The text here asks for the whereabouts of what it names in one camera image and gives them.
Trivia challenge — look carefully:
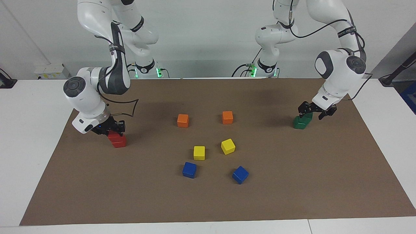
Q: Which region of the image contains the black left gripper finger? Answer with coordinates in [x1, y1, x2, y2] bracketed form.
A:
[318, 106, 338, 120]
[298, 101, 312, 118]

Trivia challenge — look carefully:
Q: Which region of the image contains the blue wooden cube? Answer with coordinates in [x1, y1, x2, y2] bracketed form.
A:
[232, 166, 250, 185]
[182, 162, 197, 179]

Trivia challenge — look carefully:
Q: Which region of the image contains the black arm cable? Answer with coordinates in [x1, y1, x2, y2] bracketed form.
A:
[272, 0, 373, 101]
[94, 21, 139, 118]

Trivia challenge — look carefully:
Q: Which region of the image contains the white wall socket box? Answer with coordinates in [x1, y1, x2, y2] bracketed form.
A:
[34, 63, 71, 80]

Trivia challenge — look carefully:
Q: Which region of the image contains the brown table mat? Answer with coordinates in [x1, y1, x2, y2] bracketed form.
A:
[19, 77, 416, 226]

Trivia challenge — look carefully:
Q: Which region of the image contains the blue crate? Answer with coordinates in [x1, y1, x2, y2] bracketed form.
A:
[400, 81, 416, 115]

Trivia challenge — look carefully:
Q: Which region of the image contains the yellow wooden cube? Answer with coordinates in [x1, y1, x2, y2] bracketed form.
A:
[193, 146, 206, 161]
[221, 138, 236, 155]

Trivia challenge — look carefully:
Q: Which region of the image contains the black angled pole stand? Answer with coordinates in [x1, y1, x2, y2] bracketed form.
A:
[379, 52, 416, 87]

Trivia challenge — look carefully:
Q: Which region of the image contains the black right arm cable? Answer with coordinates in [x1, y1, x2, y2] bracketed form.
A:
[94, 21, 139, 118]

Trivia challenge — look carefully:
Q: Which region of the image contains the red wooden cube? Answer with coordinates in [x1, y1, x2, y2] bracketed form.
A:
[108, 130, 126, 143]
[112, 136, 127, 149]

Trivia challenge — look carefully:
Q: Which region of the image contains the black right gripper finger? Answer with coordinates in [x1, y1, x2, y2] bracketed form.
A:
[113, 120, 126, 136]

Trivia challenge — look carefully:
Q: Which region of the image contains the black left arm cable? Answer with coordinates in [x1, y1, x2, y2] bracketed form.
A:
[272, 0, 373, 101]

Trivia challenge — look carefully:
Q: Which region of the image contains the black base cable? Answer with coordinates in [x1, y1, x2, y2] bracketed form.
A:
[231, 49, 262, 78]

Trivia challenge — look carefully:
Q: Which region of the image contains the black clamp stand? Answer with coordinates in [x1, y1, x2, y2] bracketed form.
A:
[0, 68, 18, 89]

